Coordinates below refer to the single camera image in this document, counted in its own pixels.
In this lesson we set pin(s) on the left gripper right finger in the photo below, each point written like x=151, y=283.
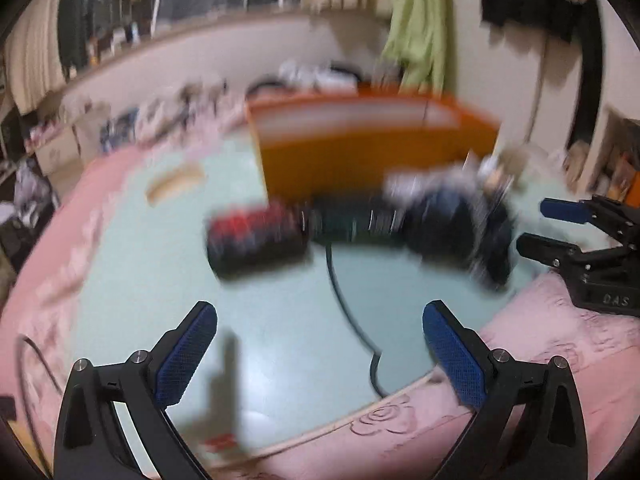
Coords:
x=526, y=420

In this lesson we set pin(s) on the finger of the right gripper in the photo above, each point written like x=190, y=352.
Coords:
x=566, y=211
x=545, y=250

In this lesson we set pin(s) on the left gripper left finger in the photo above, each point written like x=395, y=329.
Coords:
x=89, y=440

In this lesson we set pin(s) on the dark blue cloth bundle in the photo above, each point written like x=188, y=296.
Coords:
x=451, y=218

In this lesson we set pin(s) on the black red pouch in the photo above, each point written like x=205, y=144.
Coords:
x=245, y=240

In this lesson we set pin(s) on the green hanging cloth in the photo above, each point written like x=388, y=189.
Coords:
x=417, y=42

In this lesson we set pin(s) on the orange cardboard box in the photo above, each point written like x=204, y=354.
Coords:
x=337, y=143

